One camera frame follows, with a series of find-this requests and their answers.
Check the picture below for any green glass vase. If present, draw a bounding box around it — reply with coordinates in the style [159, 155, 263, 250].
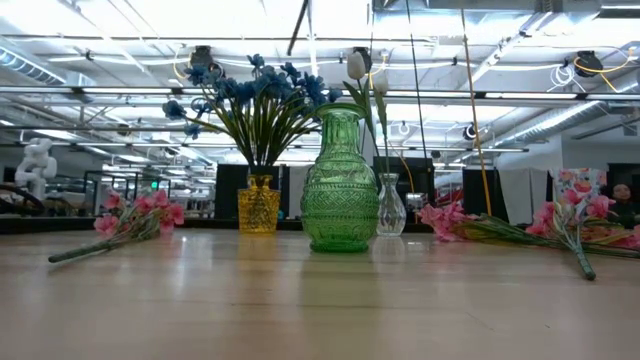
[299, 103, 381, 254]

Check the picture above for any white artificial tulip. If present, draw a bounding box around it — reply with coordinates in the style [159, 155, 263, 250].
[342, 51, 391, 176]
[372, 73, 394, 201]

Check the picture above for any pink artificial flower stem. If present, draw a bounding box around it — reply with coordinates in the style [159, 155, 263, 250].
[524, 193, 640, 282]
[417, 201, 640, 260]
[47, 188, 186, 265]

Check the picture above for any yellow glass vase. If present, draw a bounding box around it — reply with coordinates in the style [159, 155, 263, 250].
[236, 173, 282, 235]

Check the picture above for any clear glass vase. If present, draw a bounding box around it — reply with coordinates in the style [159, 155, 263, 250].
[375, 172, 408, 238]

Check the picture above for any black panel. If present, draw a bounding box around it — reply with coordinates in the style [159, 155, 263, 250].
[214, 163, 290, 221]
[372, 156, 436, 224]
[462, 167, 510, 224]
[607, 162, 640, 229]

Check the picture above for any red rack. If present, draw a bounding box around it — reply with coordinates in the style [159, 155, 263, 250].
[434, 187, 464, 206]

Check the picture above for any white cloth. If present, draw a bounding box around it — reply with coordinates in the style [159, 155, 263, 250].
[498, 167, 551, 226]

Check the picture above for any floral patterned cloth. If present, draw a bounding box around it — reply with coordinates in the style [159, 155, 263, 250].
[549, 167, 609, 229]

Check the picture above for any person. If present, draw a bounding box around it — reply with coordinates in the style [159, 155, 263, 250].
[602, 182, 640, 229]

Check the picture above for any black hanging cable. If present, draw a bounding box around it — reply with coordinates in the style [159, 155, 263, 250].
[404, 0, 427, 161]

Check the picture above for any yellow hanging cable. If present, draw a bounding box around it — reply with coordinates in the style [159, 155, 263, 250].
[459, 0, 495, 217]

